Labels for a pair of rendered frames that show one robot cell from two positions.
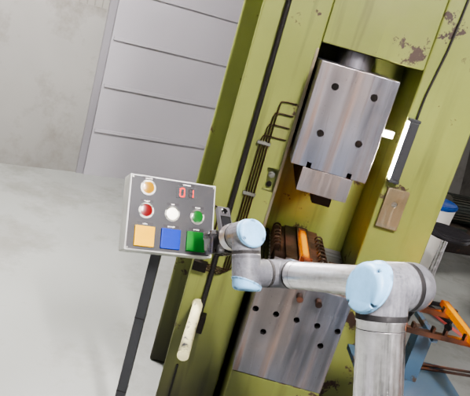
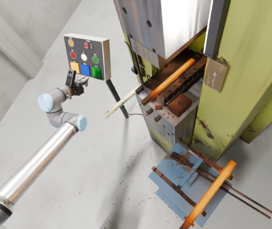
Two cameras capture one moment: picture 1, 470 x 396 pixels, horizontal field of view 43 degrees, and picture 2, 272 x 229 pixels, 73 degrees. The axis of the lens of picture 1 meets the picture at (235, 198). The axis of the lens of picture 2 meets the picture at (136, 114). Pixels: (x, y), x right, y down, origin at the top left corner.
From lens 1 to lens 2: 2.10 m
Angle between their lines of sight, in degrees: 66
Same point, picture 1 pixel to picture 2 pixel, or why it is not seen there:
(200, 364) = not seen: hidden behind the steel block
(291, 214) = (200, 40)
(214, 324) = not seen: hidden behind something
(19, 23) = not seen: outside the picture
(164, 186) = (78, 42)
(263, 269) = (56, 121)
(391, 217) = (213, 82)
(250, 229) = (41, 102)
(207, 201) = (98, 50)
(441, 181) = (266, 64)
